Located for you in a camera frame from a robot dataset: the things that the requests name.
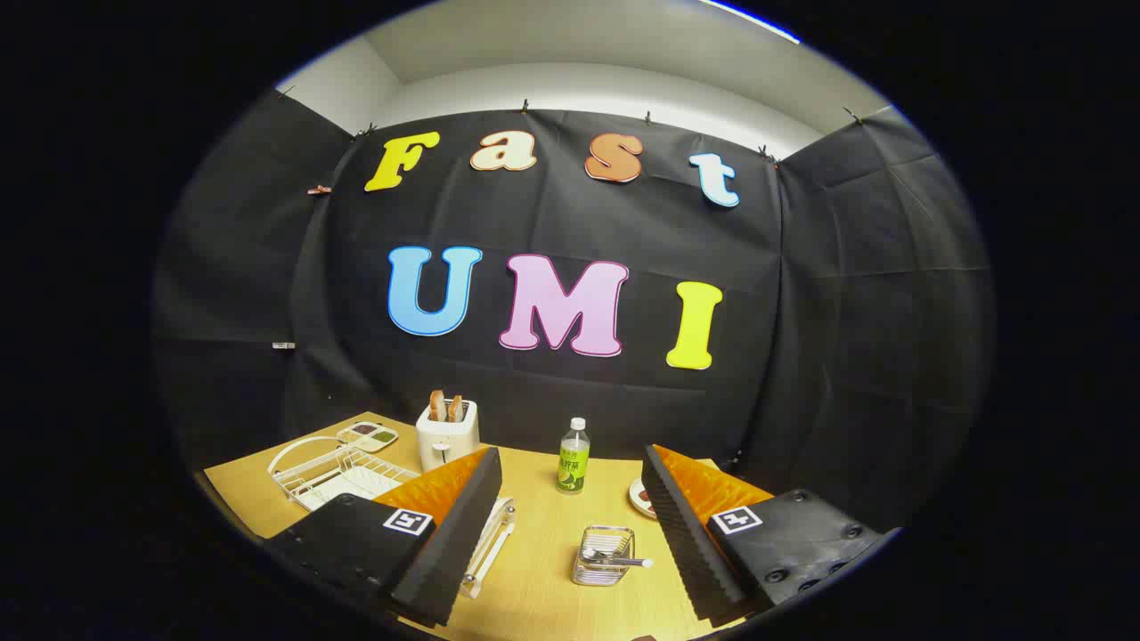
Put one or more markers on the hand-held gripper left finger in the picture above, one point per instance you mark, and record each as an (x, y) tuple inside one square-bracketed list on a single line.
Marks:
[(454, 534)]

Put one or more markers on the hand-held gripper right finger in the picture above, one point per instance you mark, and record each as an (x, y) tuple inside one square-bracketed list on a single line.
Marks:
[(690, 543)]

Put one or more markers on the metal spoon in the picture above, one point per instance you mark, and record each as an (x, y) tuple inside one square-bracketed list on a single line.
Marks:
[(623, 561)]

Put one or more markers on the beige plate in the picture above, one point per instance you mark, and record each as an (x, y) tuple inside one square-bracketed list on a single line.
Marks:
[(636, 500)]

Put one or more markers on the white toaster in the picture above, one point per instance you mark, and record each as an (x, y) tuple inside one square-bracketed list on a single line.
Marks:
[(445, 441)]

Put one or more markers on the toasted bread slice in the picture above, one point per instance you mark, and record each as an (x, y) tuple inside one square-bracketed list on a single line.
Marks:
[(455, 409), (437, 407)]

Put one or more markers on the small compartment sauce tray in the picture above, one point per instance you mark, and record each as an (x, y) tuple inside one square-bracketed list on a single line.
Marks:
[(367, 436)]

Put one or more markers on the green label drink bottle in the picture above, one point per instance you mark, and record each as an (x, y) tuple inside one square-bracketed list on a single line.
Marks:
[(573, 467)]

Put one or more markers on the black backdrop cloth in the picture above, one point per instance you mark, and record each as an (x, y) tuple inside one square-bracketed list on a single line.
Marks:
[(570, 223)]

